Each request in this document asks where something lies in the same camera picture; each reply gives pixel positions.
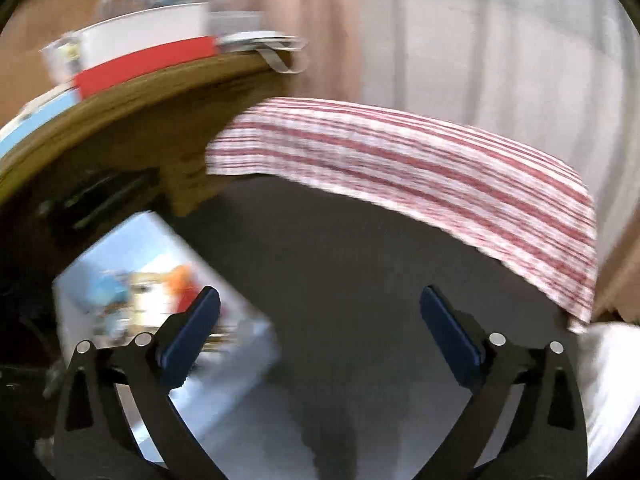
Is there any red white flat box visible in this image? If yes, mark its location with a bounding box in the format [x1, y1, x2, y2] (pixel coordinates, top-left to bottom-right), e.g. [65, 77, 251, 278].
[41, 2, 218, 99]

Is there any white sheer curtain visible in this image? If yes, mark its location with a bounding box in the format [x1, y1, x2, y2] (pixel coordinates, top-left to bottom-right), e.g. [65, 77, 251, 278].
[360, 0, 639, 258]

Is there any pink curtain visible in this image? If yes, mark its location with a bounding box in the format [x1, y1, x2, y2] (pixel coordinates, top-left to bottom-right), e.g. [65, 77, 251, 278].
[199, 0, 371, 104]
[592, 209, 639, 324]

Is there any pink curtain left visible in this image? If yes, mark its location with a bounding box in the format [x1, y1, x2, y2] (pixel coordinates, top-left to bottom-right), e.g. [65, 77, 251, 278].
[199, 0, 371, 104]

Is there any white bed quilt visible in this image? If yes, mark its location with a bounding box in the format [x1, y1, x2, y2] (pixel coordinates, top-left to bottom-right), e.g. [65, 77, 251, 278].
[577, 322, 639, 474]

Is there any white paper bag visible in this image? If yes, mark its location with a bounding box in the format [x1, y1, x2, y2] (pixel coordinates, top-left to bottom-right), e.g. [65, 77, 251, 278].
[216, 30, 309, 75]

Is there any light blue paper box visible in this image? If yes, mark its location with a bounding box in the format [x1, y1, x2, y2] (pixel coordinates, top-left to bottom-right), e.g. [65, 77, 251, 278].
[52, 210, 281, 461]

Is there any red white checkered cloth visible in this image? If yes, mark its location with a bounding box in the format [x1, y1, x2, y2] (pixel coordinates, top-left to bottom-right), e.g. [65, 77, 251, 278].
[205, 98, 598, 326]

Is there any orange pompom ball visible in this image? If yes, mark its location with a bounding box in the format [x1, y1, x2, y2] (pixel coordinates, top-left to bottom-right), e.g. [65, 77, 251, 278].
[166, 264, 198, 301]

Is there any wooden desk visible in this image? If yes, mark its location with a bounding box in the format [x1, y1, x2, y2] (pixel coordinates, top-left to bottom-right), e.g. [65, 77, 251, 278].
[0, 0, 292, 216]

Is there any pink curtain right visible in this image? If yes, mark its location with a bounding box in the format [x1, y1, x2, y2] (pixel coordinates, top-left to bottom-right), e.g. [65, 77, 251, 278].
[592, 209, 639, 324]

